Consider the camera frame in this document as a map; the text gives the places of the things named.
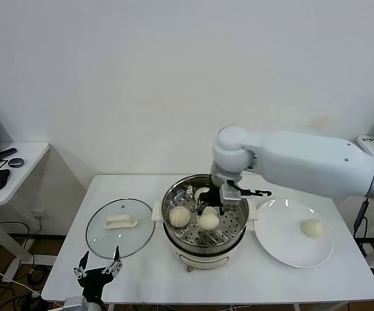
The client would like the white floor cable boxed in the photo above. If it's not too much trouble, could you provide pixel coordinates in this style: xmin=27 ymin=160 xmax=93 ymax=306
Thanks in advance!
xmin=0 ymin=260 xmax=42 ymax=297

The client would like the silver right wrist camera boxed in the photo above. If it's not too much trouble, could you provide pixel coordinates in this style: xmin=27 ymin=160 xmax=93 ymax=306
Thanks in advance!
xmin=219 ymin=184 xmax=242 ymax=201

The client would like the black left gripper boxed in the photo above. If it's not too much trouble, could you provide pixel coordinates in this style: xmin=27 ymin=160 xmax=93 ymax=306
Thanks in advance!
xmin=73 ymin=246 xmax=124 ymax=297

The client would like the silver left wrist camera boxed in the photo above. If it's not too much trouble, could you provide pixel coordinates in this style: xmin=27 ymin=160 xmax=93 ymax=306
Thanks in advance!
xmin=64 ymin=296 xmax=89 ymax=311

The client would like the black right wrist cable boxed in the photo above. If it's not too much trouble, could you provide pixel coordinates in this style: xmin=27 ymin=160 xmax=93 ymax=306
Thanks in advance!
xmin=238 ymin=189 xmax=272 ymax=198

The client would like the black remote stick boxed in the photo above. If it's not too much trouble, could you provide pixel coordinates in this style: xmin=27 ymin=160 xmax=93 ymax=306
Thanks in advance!
xmin=0 ymin=147 xmax=17 ymax=161

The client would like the black cable with inline adapter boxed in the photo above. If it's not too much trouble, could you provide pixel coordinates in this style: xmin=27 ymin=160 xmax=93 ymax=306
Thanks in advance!
xmin=353 ymin=198 xmax=369 ymax=240

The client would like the perforated steel steamer basket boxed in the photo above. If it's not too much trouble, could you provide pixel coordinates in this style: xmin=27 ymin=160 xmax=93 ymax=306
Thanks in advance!
xmin=161 ymin=174 xmax=250 ymax=249

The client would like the white round plate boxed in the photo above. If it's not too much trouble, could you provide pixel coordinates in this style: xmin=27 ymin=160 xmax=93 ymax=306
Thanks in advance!
xmin=254 ymin=198 xmax=334 ymax=268

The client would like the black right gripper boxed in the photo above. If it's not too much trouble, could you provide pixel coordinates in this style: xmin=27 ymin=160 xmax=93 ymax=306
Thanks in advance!
xmin=197 ymin=187 xmax=226 ymax=217

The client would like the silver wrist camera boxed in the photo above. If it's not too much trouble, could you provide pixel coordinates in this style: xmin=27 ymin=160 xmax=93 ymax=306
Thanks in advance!
xmin=219 ymin=184 xmax=242 ymax=201
xmin=64 ymin=296 xmax=89 ymax=311

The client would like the white wall outlet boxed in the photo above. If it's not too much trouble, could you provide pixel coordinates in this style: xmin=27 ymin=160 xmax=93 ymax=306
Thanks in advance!
xmin=32 ymin=209 xmax=48 ymax=224

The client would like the black floor cable bundle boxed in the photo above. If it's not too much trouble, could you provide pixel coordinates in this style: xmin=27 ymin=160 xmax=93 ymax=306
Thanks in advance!
xmin=0 ymin=221 xmax=47 ymax=311

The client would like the white side table with laptop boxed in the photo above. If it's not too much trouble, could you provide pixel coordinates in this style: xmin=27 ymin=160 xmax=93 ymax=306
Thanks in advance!
xmin=0 ymin=141 xmax=50 ymax=282

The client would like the glass lid with cream handle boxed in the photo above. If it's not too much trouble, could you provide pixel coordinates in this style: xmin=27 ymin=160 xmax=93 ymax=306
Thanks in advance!
xmin=85 ymin=198 xmax=157 ymax=259

